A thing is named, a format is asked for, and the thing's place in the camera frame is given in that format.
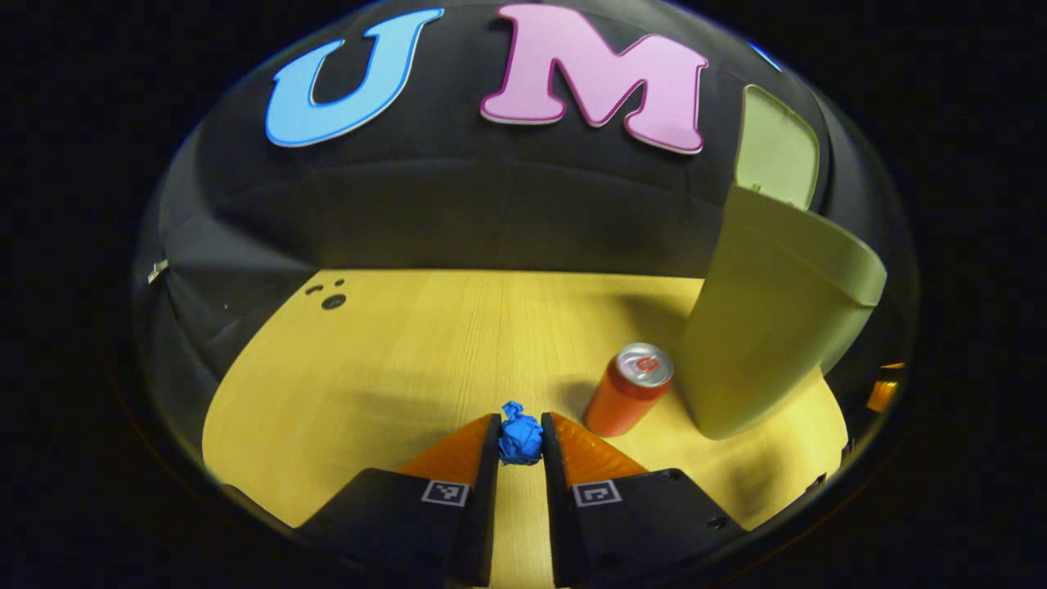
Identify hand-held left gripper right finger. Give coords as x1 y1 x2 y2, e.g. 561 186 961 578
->
540 411 747 588

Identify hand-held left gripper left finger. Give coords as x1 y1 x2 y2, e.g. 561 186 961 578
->
293 413 502 588

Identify blue paper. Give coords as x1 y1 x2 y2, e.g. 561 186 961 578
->
498 401 544 466

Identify pale green lidded garbage bin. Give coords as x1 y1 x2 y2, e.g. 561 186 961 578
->
676 84 887 441

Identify red pop can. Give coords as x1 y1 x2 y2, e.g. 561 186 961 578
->
582 342 675 438

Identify light wooden desktop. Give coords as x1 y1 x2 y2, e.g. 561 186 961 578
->
201 269 849 588

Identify black backdrop cloth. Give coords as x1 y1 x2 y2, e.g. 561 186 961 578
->
131 0 917 447

